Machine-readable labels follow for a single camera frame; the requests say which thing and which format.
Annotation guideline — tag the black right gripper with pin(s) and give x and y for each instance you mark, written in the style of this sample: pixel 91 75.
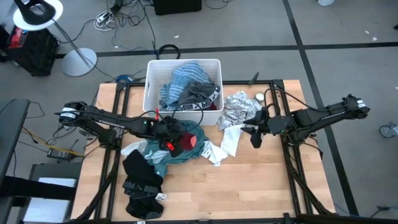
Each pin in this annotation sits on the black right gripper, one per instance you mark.
pixel 270 124

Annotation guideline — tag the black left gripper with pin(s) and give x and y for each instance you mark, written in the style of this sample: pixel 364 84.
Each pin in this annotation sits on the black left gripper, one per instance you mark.
pixel 164 129

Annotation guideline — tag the maroon sock with pink toe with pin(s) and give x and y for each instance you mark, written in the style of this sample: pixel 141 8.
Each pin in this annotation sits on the maroon sock with pink toe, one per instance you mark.
pixel 189 141

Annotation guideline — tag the teal dotted garment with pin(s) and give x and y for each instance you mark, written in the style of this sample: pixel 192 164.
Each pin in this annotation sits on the teal dotted garment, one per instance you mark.
pixel 174 155

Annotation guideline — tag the plain white sock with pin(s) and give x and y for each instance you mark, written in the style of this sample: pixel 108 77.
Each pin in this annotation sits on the plain white sock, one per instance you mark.
pixel 231 140

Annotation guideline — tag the white sock with label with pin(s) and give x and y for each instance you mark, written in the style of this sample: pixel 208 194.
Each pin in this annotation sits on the white sock with label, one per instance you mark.
pixel 217 154

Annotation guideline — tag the small red sock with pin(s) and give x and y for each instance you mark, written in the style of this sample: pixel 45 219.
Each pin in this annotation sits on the small red sock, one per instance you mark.
pixel 214 107

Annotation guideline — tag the black printed garment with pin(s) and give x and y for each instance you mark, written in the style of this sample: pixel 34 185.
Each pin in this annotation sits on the black printed garment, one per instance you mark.
pixel 140 177

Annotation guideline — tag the dark grey boxer briefs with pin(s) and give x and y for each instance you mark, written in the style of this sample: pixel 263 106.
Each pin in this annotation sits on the dark grey boxer briefs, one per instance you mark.
pixel 199 91

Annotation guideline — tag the blue striped shirt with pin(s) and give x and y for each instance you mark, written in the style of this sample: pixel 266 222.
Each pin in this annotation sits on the blue striped shirt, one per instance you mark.
pixel 183 77

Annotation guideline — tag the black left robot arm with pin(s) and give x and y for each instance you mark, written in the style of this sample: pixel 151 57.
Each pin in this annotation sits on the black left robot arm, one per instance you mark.
pixel 102 121

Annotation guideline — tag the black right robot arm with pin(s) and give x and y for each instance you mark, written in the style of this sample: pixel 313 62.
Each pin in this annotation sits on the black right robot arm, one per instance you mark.
pixel 326 115

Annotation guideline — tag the white cloth with grey print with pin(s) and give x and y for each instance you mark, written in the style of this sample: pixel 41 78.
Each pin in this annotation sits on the white cloth with grey print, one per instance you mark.
pixel 239 107

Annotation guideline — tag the short black stick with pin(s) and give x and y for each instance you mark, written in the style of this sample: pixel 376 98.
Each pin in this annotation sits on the short black stick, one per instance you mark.
pixel 254 78

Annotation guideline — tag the white plastic laundry basket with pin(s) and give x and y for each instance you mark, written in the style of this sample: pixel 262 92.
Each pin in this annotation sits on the white plastic laundry basket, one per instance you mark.
pixel 152 77

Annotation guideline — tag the black power brick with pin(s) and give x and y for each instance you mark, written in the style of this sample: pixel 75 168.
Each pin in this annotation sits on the black power brick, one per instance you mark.
pixel 60 154

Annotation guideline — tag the grey cabinet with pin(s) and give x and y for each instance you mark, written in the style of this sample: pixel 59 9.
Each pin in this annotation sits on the grey cabinet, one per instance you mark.
pixel 56 169

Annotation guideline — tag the white round-base floor stand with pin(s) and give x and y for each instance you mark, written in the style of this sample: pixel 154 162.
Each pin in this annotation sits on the white round-base floor stand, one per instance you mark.
pixel 79 62

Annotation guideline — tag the grey caster wheel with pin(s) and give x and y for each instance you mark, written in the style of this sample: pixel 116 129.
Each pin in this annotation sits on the grey caster wheel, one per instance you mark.
pixel 388 130

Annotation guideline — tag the black floor box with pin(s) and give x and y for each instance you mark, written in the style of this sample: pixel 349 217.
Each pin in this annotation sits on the black floor box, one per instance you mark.
pixel 177 6

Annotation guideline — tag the white floor object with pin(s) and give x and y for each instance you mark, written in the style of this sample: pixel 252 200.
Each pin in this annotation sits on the white floor object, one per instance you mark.
pixel 326 2

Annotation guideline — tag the white power strip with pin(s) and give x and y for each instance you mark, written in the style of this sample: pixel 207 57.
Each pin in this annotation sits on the white power strip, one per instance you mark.
pixel 102 18

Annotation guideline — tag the black floor plug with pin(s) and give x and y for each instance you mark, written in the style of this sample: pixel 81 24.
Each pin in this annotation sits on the black floor plug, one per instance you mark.
pixel 383 208

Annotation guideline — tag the black desk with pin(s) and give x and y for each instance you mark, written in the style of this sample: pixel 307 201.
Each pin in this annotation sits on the black desk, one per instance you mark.
pixel 12 130

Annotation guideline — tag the black case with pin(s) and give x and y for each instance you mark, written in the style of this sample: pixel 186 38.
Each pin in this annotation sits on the black case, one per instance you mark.
pixel 37 53

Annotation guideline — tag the black headset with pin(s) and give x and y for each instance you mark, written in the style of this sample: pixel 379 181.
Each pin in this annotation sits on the black headset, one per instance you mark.
pixel 34 17

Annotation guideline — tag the red box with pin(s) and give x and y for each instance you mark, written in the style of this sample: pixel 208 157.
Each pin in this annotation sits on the red box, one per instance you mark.
pixel 17 37

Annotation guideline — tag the black aluminium frame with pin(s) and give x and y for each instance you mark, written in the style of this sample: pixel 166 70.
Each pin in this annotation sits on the black aluminium frame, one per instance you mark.
pixel 239 82

